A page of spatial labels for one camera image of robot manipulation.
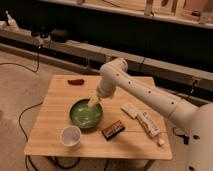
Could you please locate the black device on ledge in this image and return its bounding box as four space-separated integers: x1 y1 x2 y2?
50 29 69 43

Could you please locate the black floor cable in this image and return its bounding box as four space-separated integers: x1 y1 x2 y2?
18 101 44 171

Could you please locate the white paper cup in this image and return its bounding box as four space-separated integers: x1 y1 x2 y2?
60 125 81 148

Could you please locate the brown chocolate bar eraser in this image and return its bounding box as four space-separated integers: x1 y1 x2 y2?
102 120 125 141

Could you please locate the white toothpaste tube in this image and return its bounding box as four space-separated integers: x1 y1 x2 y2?
137 111 165 146

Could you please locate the white eraser block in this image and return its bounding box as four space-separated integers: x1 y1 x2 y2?
121 102 138 119

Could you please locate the red sausage toy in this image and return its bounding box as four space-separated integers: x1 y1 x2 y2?
67 79 84 85

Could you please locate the white spray bottle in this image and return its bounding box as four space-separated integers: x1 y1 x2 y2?
5 11 19 31

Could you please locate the green bowl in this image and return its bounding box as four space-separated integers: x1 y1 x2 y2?
69 99 103 129

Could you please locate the wooden table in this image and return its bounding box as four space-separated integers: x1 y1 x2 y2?
24 75 172 160

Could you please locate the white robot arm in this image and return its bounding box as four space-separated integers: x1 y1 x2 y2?
89 58 213 171

